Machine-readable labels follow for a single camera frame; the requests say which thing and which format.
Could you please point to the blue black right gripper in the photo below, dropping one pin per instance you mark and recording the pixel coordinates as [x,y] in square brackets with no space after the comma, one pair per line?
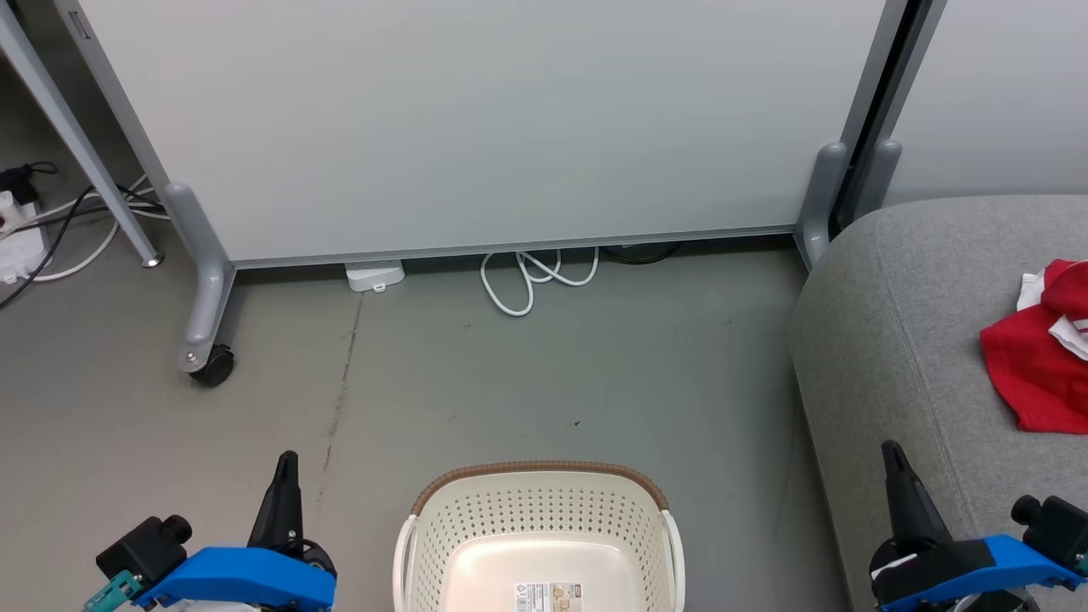
[977,571]

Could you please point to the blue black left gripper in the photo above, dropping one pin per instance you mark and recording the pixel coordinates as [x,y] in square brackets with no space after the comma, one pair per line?
[246,576]

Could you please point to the red printed t-shirt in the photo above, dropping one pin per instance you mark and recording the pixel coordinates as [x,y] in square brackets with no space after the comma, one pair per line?
[1037,374]

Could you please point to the cream perforated laundry basket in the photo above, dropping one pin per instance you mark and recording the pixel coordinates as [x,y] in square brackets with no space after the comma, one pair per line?
[544,527]

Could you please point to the basket label sticker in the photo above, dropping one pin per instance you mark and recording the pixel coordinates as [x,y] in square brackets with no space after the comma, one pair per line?
[550,597]

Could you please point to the grey fabric sofa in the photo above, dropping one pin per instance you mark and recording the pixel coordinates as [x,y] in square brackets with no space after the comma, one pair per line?
[909,357]

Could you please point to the grey partition foot with castor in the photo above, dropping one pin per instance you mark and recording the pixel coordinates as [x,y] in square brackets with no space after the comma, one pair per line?
[212,280]

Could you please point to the white power adapter box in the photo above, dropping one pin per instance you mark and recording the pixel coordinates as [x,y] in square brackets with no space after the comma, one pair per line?
[374,276]

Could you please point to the white power strip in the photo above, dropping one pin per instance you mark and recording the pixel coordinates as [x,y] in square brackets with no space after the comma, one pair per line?
[19,242]

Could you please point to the black plug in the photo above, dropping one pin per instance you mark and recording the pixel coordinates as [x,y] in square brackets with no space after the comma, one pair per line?
[17,183]

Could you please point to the narrow white partition panel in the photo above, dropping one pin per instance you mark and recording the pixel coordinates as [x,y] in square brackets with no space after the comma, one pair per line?
[1003,93]

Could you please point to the grey metal table leg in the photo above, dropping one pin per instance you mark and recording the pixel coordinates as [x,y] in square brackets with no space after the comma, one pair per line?
[76,136]

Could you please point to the large white partition panel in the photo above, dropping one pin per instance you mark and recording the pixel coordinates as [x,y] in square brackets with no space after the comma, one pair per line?
[476,119]

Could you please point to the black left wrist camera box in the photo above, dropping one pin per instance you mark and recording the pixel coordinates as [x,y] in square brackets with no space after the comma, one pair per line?
[144,548]

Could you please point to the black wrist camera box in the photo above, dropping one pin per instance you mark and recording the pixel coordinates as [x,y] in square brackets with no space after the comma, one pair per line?
[144,548]
[1054,527]

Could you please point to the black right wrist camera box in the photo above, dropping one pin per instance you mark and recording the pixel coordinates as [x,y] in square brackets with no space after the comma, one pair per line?
[1054,527]

